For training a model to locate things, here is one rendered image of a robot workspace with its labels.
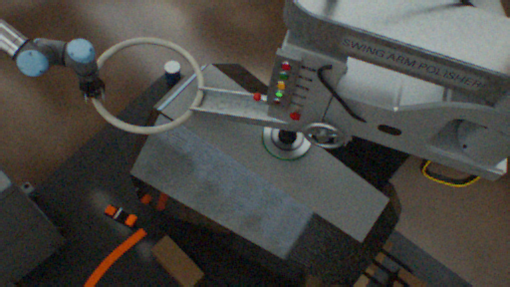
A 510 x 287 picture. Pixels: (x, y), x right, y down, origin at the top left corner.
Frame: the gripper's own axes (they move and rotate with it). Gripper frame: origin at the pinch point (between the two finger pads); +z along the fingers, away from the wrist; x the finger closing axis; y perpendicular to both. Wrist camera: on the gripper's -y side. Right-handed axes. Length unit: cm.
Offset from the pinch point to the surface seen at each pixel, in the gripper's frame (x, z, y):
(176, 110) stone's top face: 33.9, 1.3, 10.8
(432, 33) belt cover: 97, -90, 48
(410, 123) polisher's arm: 103, -57, 58
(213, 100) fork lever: 50, -7, 12
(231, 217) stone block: 51, 16, 59
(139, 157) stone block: 15.3, 19.4, 23.3
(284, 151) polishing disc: 76, -4, 40
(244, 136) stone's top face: 61, -1, 28
